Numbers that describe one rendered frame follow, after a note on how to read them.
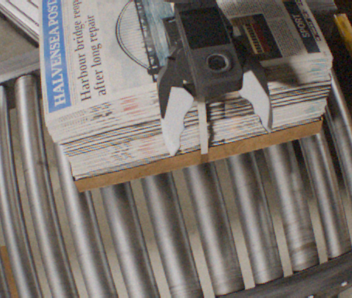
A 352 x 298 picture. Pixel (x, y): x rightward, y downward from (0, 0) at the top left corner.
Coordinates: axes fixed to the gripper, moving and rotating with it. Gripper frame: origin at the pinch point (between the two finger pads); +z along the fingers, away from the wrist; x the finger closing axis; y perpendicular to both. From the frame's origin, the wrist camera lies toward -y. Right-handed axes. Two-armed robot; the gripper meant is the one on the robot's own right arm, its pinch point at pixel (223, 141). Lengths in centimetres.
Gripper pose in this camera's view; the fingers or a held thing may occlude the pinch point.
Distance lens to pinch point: 72.7
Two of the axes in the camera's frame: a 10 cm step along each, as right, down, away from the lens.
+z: 1.7, 7.9, 5.8
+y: -1.5, -5.6, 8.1
